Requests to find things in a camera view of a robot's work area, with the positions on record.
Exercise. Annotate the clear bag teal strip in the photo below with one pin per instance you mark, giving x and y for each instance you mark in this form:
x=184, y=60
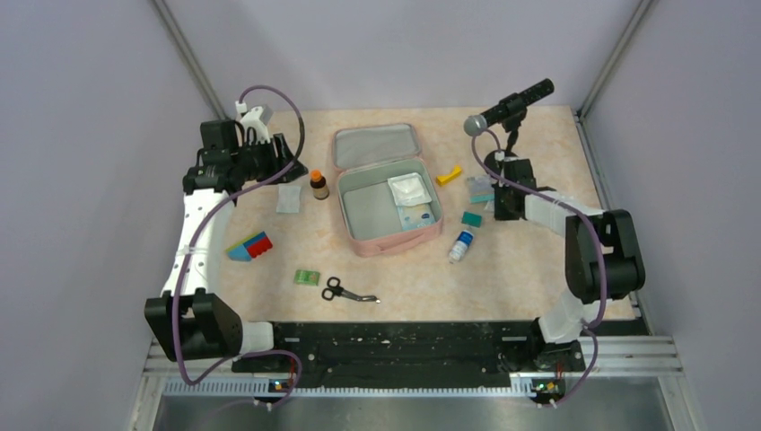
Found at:
x=480, y=189

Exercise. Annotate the teal small box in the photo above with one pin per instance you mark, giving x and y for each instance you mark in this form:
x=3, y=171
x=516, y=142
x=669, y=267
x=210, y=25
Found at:
x=472, y=219

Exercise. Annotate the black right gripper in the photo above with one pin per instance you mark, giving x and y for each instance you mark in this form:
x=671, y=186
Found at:
x=500, y=213

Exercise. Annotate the pink open medicine case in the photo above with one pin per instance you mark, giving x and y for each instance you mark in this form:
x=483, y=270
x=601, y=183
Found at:
x=364, y=159

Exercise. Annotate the white blue dropper bottle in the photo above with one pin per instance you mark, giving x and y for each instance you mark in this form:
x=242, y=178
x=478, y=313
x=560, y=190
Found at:
x=462, y=244

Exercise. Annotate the brown bottle orange cap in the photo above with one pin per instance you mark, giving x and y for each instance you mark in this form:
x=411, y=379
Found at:
x=318, y=184

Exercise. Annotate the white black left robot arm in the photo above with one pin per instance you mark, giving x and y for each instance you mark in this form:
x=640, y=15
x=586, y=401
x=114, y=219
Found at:
x=188, y=318

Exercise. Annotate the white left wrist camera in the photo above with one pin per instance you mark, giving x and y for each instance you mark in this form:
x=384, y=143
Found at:
x=256, y=118

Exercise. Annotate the yellow plastic piece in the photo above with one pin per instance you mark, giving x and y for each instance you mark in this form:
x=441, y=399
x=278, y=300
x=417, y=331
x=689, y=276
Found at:
x=449, y=177

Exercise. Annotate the black handled scissors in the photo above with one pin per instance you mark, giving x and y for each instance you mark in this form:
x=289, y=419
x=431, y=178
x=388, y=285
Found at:
x=334, y=289

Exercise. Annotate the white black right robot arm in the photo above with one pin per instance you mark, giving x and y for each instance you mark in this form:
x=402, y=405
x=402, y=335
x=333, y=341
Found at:
x=602, y=260

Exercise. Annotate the white gauze packet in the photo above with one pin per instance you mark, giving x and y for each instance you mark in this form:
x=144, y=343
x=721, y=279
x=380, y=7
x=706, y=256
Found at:
x=409, y=190

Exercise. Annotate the colourful toy block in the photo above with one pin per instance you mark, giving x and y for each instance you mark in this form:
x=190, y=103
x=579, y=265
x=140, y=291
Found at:
x=250, y=247

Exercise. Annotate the green small packet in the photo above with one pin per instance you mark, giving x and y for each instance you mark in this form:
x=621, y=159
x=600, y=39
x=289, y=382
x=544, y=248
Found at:
x=304, y=277

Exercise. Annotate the black microphone on stand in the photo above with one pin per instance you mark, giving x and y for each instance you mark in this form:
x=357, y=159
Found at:
x=508, y=112

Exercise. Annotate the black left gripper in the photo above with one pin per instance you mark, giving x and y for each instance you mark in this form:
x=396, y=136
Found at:
x=284, y=155

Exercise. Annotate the white sachet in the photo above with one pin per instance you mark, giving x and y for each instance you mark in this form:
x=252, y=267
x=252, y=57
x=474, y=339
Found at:
x=289, y=199

